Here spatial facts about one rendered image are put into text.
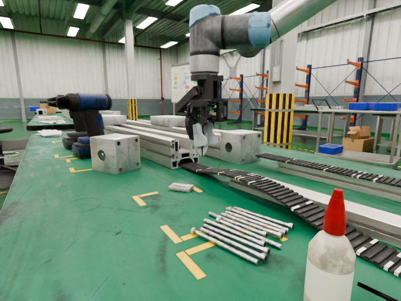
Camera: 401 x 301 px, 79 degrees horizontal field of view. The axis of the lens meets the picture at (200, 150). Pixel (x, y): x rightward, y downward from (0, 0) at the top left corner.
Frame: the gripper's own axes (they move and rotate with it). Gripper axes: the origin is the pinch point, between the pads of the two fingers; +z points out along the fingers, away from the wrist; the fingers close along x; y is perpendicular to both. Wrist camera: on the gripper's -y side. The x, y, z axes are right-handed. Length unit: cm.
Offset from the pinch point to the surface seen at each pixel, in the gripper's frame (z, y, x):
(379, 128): 36, -94, 483
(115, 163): 2.4, -10.3, -20.0
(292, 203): 2.6, 32.3, -6.2
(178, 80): -70, -545, 350
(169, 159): 2.8, -7.2, -5.6
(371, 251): 4.8, 43.8, -6.9
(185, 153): 2.0, -8.0, 0.8
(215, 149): 2.7, -9.6, 14.4
